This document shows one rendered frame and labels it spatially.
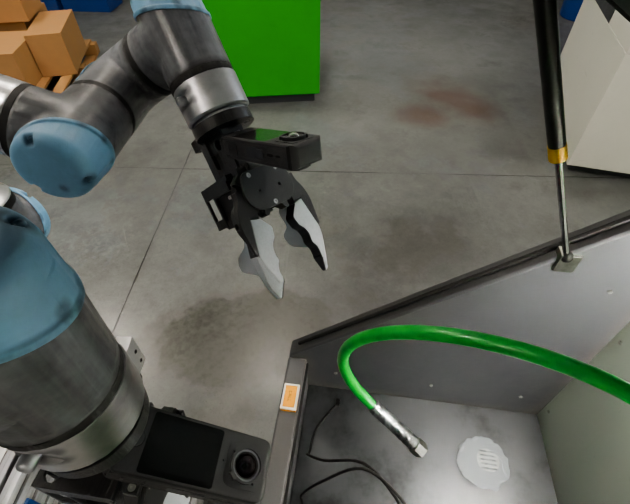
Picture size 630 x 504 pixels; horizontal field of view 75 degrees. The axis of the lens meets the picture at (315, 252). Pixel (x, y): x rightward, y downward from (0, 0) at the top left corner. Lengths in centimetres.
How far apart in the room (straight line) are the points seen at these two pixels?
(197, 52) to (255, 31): 306
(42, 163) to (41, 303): 26
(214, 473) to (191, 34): 41
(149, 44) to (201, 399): 161
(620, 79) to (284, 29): 224
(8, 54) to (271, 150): 391
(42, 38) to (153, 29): 392
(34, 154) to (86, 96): 8
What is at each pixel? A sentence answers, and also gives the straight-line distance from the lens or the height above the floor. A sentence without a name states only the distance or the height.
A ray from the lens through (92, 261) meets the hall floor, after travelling 262.
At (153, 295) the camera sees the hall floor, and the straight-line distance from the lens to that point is 231.
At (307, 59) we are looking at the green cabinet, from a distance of 364.
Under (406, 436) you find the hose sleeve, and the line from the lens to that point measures 59.
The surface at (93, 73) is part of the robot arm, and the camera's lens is 53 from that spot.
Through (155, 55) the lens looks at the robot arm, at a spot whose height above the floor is 154.
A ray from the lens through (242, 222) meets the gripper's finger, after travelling 44.
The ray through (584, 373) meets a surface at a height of 143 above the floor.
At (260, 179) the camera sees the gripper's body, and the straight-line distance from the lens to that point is 47.
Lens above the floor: 172
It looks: 47 degrees down
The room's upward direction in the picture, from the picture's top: straight up
